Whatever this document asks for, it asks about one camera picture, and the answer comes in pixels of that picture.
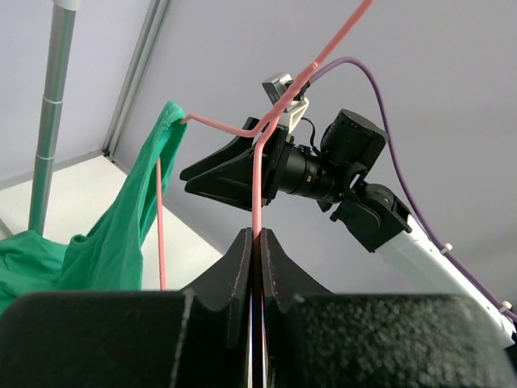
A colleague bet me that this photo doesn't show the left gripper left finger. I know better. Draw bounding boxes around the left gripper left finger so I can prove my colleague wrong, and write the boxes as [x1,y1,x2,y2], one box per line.
[181,228,253,387]

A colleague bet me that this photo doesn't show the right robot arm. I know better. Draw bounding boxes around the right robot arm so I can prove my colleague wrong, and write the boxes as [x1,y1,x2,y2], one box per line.
[180,109,516,345]

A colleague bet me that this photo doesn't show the pink wire hanger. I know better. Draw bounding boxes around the pink wire hanger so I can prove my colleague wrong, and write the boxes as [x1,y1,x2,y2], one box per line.
[155,1,375,290]

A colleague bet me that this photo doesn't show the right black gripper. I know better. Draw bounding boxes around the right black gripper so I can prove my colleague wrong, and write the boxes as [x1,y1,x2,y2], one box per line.
[179,125,292,211]

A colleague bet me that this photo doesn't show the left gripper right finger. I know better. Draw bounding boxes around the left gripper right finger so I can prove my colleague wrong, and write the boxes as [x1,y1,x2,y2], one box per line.
[260,228,332,387]

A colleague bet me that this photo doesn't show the green tank top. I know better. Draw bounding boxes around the green tank top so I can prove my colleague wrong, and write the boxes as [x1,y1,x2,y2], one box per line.
[1,101,187,311]

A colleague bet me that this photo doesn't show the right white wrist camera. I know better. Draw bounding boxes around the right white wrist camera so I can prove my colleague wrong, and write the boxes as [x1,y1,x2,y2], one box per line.
[262,73,309,134]

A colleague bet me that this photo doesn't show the metal clothes rack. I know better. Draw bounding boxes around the metal clothes rack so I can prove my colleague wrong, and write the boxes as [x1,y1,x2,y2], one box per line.
[28,0,82,235]

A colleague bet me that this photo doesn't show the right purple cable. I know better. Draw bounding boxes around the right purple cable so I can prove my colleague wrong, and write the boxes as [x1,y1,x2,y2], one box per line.
[310,57,517,323]

